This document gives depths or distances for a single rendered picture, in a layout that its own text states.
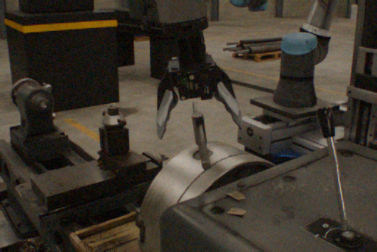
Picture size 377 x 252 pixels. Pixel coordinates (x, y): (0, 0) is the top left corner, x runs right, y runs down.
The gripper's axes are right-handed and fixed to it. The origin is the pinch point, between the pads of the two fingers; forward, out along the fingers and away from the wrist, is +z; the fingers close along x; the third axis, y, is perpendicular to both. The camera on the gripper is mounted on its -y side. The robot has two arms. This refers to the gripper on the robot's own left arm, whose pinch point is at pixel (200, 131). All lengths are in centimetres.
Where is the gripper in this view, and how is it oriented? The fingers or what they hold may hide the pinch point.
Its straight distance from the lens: 73.0
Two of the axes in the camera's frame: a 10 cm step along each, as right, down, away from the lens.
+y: 0.5, 4.2, -9.1
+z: 1.4, 9.0, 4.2
